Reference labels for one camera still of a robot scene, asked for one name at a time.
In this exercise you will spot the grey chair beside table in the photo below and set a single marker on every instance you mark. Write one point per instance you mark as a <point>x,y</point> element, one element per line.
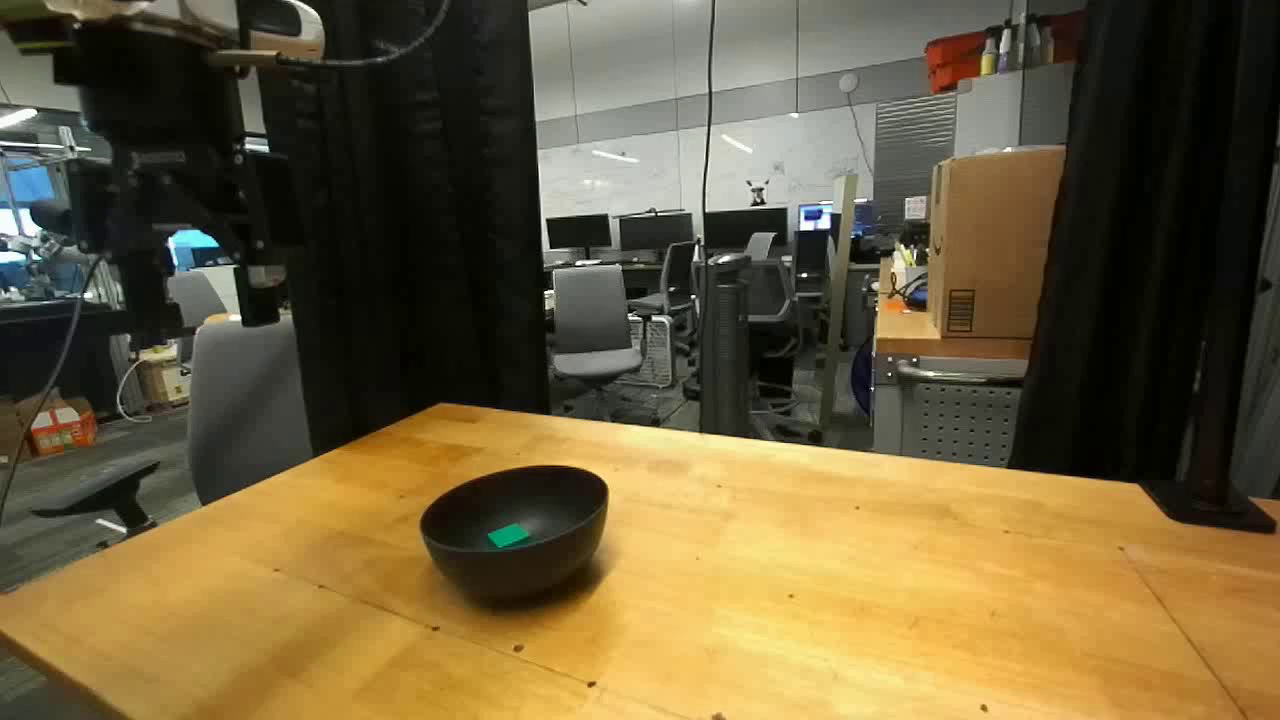
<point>247,414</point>

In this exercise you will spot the black clamp post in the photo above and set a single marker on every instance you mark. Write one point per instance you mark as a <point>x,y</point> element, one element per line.
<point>1205,494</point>

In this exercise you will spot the grey office chair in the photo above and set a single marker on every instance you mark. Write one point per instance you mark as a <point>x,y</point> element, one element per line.
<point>595,331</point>

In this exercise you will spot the cardboard box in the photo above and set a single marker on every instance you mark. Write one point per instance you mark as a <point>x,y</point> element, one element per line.
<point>989,242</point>

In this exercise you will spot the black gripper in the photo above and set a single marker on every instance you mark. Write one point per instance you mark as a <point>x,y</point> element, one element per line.
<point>170,111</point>

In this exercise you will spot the black curtain near robot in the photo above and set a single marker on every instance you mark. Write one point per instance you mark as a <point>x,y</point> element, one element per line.
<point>413,168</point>

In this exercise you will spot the grey tower column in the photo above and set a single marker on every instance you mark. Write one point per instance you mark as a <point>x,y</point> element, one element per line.
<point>727,345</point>

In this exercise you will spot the black bowl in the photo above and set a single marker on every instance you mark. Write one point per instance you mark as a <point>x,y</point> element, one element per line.
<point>560,505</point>

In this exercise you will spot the blue-green block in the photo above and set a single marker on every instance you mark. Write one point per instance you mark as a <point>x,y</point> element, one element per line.
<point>509,539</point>

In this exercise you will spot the metal drawer cabinet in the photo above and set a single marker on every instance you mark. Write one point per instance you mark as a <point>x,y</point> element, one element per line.
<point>944,398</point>

